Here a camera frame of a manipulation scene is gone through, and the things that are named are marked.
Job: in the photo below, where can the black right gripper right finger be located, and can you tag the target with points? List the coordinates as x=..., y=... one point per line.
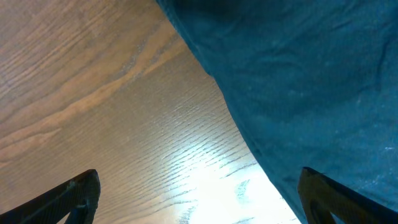
x=323, y=199

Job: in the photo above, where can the navy blue shorts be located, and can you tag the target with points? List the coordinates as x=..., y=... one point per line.
x=309, y=83

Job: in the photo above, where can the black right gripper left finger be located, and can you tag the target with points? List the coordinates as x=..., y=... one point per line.
x=76, y=200

